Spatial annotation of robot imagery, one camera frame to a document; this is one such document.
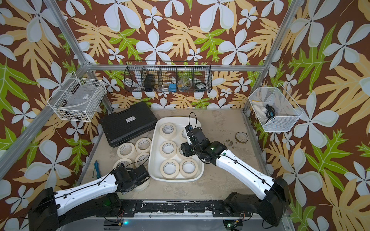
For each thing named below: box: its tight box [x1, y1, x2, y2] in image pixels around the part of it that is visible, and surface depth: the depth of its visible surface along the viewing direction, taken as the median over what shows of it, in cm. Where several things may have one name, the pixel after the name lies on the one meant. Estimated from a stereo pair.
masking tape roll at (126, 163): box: [112, 157, 133, 170], surface depth 90 cm
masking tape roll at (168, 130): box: [159, 122, 177, 140], surface depth 102 cm
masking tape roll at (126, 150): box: [117, 142, 137, 159], surface depth 96 cm
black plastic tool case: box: [100, 101, 159, 148], surface depth 104 cm
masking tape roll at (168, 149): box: [159, 140, 177, 159], surface depth 96 cm
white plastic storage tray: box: [147, 116, 205, 183], surface depth 93 cm
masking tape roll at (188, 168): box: [179, 157, 199, 179], surface depth 88 cm
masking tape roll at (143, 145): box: [135, 137, 152, 154], surface depth 100 cm
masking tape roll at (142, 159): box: [134, 152, 150, 167], surface depth 92 cm
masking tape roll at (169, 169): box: [159, 158, 180, 180], surface depth 88 cm
